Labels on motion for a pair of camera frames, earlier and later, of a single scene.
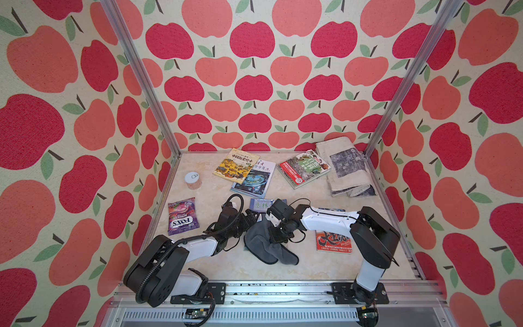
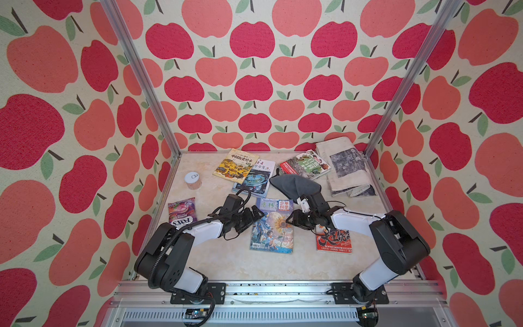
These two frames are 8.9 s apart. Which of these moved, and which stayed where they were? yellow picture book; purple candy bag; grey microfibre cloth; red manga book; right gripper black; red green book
Moved: grey microfibre cloth; right gripper black
Stayed: yellow picture book; red manga book; purple candy bag; red green book
